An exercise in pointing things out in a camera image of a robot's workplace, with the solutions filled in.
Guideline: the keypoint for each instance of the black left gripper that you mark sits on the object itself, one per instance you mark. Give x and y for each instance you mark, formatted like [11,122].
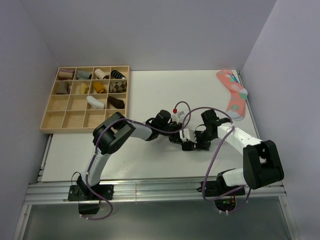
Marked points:
[176,138]

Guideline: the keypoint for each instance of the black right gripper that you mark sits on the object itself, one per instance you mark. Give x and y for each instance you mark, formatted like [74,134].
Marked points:
[199,146]

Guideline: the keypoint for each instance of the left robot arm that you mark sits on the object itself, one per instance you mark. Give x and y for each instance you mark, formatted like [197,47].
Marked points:
[111,135]

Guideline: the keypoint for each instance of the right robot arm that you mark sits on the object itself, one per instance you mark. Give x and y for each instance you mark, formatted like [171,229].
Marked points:
[261,164]

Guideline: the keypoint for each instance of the pink patterned sock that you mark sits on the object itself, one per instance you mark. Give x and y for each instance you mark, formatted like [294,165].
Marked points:
[236,107]

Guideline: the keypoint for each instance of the dark brown rolled sock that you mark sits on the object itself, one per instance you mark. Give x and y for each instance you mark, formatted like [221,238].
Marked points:
[115,102]

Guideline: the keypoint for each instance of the brown checkered rolled sock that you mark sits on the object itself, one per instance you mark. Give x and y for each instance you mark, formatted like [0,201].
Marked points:
[117,87]

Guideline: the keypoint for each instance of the black white striped rolled sock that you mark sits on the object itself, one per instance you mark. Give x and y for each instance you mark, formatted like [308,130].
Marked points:
[117,75]

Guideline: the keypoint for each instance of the mustard yellow rolled sock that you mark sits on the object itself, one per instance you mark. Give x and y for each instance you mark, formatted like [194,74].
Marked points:
[99,88]

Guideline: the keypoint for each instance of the white brown rolled sock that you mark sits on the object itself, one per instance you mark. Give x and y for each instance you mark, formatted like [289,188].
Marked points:
[100,74]

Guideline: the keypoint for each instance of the wooden compartment tray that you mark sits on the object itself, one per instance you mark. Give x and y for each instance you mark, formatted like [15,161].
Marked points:
[71,113]

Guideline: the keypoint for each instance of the cream rolled sock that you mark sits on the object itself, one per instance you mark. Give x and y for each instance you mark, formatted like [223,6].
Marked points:
[82,89]

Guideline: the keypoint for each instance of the grey blue rolled sock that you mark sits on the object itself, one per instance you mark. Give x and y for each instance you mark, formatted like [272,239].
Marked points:
[83,75]

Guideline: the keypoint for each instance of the taupe rolled sock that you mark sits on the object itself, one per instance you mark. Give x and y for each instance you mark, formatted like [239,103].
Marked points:
[63,88]

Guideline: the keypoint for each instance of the beige purple rolled sock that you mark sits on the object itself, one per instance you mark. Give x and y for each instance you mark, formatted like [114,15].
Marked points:
[66,74]

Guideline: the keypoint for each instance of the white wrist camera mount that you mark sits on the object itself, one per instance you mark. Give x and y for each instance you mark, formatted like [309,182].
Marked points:
[178,117]
[187,135]

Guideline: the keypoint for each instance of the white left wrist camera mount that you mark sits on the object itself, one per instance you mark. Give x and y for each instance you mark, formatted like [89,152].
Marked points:
[178,117]

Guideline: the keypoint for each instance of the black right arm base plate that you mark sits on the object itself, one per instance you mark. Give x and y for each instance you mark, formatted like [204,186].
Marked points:
[215,188]

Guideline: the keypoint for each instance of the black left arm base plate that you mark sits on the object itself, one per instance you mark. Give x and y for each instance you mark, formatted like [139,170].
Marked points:
[104,190]

